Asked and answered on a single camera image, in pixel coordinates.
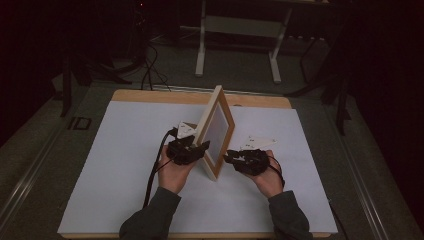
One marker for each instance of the metal floor rail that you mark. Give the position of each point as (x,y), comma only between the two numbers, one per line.
(30,180)
(360,173)

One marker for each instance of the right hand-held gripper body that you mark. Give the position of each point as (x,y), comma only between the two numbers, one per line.
(251,160)

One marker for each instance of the person's left hand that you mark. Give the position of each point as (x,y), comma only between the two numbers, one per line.
(173,176)

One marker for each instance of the white metal table frame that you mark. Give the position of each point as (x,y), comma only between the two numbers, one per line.
(241,26)

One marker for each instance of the light wooden picture frame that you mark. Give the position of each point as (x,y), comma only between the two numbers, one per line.
(216,133)

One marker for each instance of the person's right hand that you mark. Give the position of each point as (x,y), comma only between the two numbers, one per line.
(268,181)

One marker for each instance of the black floor bracket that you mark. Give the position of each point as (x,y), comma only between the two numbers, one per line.
(80,123)

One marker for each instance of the white paper sheet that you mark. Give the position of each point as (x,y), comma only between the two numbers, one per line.
(116,186)

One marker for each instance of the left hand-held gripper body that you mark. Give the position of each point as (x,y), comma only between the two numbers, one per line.
(185,150)

